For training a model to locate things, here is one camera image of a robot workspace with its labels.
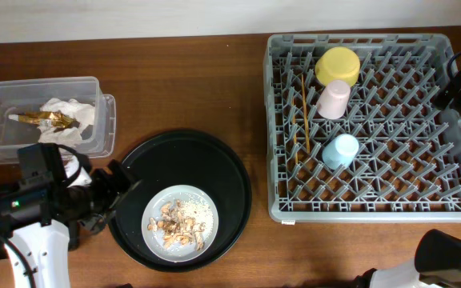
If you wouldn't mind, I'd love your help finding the grey plate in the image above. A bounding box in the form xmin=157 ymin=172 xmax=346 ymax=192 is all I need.
xmin=142 ymin=185 xmax=219 ymax=263

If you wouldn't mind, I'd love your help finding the white tissue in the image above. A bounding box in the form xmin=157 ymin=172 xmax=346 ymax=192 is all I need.
xmin=37 ymin=97 xmax=96 ymax=146

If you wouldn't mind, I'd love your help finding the food scraps and rice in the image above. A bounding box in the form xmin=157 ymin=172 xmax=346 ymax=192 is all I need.
xmin=146 ymin=199 xmax=216 ymax=251

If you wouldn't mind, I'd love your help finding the yellow plastic bowl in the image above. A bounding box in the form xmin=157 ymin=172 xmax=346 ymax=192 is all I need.
xmin=315 ymin=46 xmax=361 ymax=86

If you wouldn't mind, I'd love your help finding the pink plastic cup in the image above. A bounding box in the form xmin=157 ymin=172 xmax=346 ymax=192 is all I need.
xmin=316 ymin=79 xmax=351 ymax=120

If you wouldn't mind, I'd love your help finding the blue plastic cup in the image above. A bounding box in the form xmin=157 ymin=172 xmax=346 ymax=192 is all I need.
xmin=322 ymin=134 xmax=359 ymax=170

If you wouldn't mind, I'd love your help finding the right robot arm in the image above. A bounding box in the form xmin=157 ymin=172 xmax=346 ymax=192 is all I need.
xmin=351 ymin=71 xmax=461 ymax=288

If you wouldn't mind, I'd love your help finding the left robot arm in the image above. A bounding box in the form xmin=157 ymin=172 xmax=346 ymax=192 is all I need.
xmin=0 ymin=143 xmax=140 ymax=287

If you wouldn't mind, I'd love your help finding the grey dishwasher rack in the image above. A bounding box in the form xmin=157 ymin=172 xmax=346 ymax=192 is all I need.
xmin=263 ymin=34 xmax=461 ymax=224

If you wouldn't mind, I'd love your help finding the round black tray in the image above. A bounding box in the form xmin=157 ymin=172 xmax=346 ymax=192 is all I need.
xmin=109 ymin=130 xmax=252 ymax=272

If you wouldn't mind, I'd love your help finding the clear plastic bin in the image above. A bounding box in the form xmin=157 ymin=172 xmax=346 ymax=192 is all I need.
xmin=0 ymin=77 xmax=116 ymax=164

